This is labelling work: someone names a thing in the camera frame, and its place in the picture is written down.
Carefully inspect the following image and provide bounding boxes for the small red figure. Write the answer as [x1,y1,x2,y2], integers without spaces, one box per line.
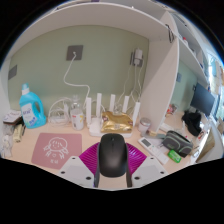
[166,103,178,117]

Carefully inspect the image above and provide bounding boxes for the white cable bundle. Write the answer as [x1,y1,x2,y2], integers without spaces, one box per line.
[47,97,73,127]

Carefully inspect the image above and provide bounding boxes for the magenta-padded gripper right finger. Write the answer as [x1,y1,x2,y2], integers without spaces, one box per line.
[125,141,169,189]

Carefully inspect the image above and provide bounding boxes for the small round tin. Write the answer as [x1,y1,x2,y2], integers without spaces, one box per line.
[137,117,152,137]

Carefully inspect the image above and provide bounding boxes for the clear plastic bags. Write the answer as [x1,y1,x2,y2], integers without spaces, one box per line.
[0,133,14,158]

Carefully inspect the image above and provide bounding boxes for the blue detergent bottle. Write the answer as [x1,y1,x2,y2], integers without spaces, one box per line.
[18,83,48,130]

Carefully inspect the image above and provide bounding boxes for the small green pack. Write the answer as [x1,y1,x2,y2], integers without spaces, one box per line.
[167,149,183,164]

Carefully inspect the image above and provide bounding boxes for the black computer mouse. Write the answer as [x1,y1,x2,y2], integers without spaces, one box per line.
[98,133,129,179]

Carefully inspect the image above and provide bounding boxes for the black monitor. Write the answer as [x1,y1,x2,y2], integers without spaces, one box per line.
[190,82,217,118]

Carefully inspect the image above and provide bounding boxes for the clear bottle with red label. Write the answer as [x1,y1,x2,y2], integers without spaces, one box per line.
[69,94,85,132]

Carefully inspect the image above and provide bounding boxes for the stack of books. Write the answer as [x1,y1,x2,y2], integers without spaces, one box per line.
[2,109,23,126]

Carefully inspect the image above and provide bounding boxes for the black bag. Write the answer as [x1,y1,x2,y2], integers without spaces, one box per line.
[181,110,203,137]

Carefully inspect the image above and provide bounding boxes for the white wall shelf unit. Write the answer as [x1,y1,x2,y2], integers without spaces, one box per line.
[9,0,218,133]

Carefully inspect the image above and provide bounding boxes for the white hanging cable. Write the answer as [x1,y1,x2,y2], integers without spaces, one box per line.
[63,51,92,99]

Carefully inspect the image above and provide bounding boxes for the grey wall socket with cable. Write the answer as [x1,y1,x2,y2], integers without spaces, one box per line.
[65,44,84,62]

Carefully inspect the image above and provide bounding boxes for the yellow package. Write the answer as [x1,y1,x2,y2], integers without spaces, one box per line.
[12,123,25,144]

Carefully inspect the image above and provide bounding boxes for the pink printed mouse pad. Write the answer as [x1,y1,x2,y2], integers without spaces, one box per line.
[31,132,83,169]

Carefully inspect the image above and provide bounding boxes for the gold foil bag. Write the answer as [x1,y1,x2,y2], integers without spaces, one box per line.
[100,110,134,134]

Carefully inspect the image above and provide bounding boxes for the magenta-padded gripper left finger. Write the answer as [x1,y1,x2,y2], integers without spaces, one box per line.
[59,141,101,189]

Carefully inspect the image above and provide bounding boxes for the white remote control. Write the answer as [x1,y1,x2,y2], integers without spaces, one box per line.
[137,136,170,166]

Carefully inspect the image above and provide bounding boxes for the white wall charger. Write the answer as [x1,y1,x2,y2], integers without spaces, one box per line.
[130,48,144,68]

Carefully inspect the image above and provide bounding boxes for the grey zip pouch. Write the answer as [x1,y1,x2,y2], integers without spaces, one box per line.
[162,130,194,158]

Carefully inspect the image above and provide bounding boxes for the white router with antennas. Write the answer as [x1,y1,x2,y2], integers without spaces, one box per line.
[84,92,142,139]

